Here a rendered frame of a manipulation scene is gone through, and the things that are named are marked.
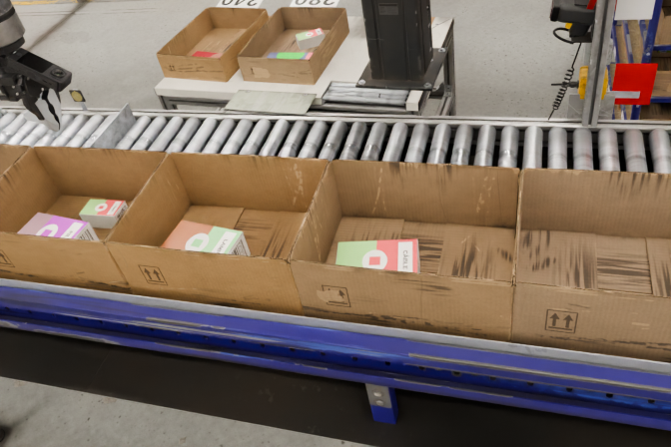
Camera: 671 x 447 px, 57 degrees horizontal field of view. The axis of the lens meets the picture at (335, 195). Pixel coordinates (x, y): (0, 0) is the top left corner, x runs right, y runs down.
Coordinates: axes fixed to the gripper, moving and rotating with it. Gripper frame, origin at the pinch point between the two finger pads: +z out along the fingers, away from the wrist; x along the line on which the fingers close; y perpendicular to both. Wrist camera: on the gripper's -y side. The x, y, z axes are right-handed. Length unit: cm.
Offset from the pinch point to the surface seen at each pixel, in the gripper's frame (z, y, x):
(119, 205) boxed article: 25.7, -1.8, -3.1
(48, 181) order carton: 24.2, 21.9, -9.0
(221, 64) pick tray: 36, 8, -87
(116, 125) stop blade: 40, 35, -55
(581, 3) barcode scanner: 9, -108, -68
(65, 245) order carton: 16.1, -5.8, 19.4
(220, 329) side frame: 28, -40, 27
